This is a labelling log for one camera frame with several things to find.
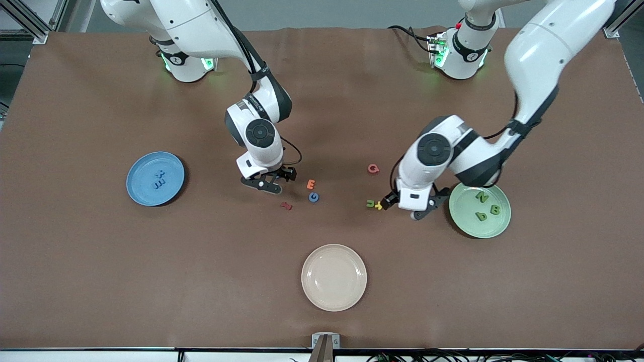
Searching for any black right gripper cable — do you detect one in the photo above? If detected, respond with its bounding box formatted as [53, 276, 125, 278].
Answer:
[211, 0, 303, 167]

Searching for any blue plate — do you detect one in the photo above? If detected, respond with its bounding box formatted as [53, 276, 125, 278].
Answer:
[126, 151, 186, 207]

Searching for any beige plate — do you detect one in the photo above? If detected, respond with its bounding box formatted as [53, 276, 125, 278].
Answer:
[301, 244, 368, 312]

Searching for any white table edge rail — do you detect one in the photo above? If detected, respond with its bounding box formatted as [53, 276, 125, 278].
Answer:
[0, 349, 644, 362]

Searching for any black left arm base cable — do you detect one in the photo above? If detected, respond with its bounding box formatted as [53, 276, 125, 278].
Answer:
[387, 25, 434, 53]

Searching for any brown table cover sheet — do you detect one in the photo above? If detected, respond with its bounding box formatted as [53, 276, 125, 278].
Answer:
[0, 26, 644, 351]

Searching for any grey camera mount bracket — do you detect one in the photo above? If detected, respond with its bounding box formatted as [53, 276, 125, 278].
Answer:
[308, 333, 341, 362]

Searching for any aluminium frame profile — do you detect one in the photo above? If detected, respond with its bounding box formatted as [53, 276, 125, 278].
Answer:
[601, 0, 644, 38]
[0, 0, 63, 46]

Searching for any green plate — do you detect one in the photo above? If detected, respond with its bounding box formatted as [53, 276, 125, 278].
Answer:
[448, 182, 512, 239]

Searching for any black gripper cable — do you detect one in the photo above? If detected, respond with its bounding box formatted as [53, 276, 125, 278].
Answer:
[390, 85, 560, 202]
[211, 0, 303, 167]

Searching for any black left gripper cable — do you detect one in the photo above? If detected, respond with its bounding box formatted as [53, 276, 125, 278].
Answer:
[390, 85, 560, 202]

